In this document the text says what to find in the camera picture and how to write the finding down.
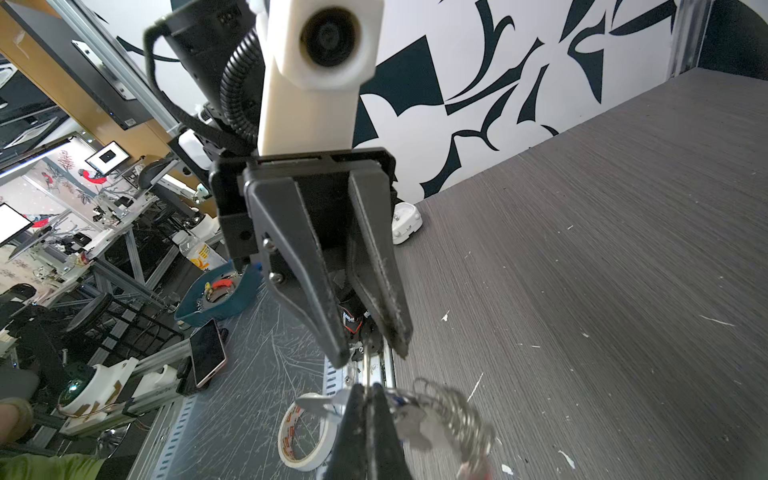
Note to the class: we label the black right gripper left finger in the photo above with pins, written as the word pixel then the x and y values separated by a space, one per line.
pixel 348 457

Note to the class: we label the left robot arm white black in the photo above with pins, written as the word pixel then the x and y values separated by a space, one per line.
pixel 218 44

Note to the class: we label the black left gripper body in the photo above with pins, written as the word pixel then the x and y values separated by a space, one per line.
pixel 313 187

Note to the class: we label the beige tape roll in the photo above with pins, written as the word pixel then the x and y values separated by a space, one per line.
pixel 307 431

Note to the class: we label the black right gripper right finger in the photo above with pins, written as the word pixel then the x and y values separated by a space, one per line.
pixel 385 454

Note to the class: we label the smartphone on bench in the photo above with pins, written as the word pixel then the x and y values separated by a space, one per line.
pixel 208 353

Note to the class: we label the teal round device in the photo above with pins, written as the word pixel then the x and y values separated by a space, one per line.
pixel 219 294

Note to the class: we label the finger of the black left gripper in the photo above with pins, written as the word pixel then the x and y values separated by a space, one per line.
pixel 291 255
pixel 371 266

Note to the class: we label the white kitchen timer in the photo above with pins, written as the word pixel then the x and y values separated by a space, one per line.
pixel 407 220

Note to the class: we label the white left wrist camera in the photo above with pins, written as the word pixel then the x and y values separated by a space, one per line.
pixel 317 55

